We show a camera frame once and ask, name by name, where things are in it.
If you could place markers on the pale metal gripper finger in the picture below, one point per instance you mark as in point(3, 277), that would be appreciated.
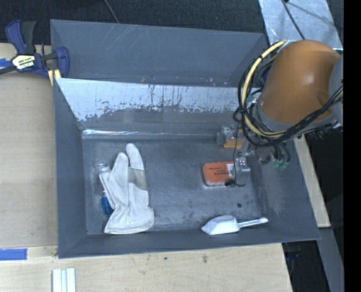
point(243, 172)
point(224, 135)

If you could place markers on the orange packet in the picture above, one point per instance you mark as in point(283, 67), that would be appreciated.
point(216, 173)

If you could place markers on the grey metal bin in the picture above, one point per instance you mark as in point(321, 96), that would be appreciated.
point(174, 163)

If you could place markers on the white plastic scoop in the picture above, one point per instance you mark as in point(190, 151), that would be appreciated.
point(221, 225)

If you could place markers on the white glove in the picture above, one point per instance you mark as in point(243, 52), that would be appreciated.
point(127, 193)

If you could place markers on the clear plastic bottle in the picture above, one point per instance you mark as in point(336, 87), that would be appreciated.
point(102, 167)

